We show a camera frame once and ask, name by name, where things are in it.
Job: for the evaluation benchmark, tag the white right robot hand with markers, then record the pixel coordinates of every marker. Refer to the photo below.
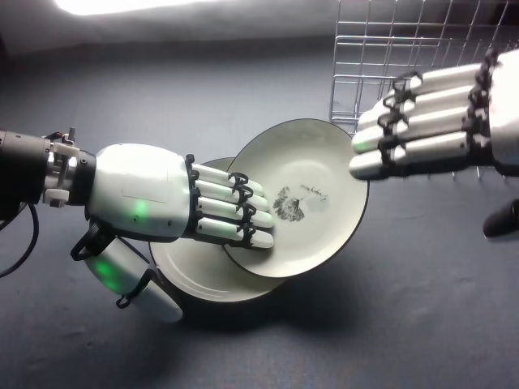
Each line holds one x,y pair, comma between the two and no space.
438,117

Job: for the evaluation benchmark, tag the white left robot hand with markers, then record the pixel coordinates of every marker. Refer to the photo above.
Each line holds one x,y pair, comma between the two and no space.
138,182

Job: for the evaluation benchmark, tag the white plate with dark rim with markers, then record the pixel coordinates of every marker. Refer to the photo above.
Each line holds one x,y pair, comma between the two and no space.
202,275
316,170

